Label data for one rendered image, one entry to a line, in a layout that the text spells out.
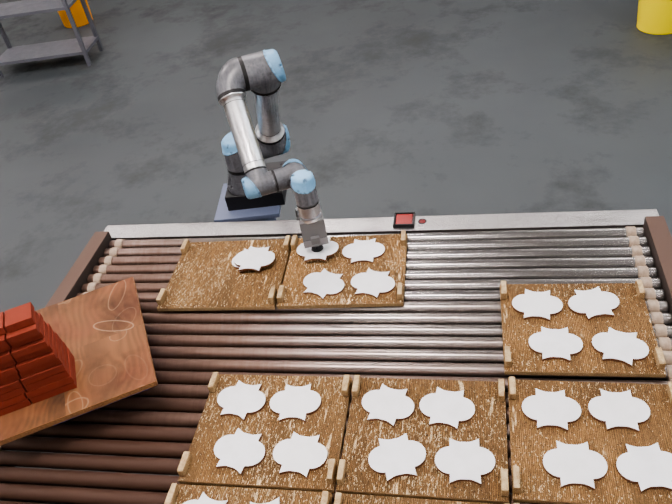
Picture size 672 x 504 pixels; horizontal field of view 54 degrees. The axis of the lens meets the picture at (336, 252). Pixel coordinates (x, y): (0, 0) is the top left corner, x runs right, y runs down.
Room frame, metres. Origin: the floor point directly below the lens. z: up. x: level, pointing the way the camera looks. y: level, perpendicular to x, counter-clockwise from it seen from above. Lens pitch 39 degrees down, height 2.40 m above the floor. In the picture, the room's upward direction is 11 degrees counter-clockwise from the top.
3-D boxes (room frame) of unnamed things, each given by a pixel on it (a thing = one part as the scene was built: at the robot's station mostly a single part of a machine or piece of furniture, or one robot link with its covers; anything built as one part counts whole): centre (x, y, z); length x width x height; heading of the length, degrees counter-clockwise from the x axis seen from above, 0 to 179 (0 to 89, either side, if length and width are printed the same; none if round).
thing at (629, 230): (1.90, -0.08, 0.90); 1.95 x 0.05 x 0.05; 75
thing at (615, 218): (1.97, -0.10, 0.88); 2.08 x 0.08 x 0.06; 75
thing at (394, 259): (1.72, -0.02, 0.93); 0.41 x 0.35 x 0.02; 76
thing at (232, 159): (2.35, 0.30, 1.10); 0.13 x 0.12 x 0.14; 101
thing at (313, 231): (1.81, 0.06, 1.05); 0.10 x 0.09 x 0.16; 1
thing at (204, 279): (1.82, 0.39, 0.93); 0.41 x 0.35 x 0.02; 76
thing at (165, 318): (1.52, 0.03, 0.90); 1.95 x 0.05 x 0.05; 75
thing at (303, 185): (1.82, 0.06, 1.21); 0.09 x 0.08 x 0.11; 11
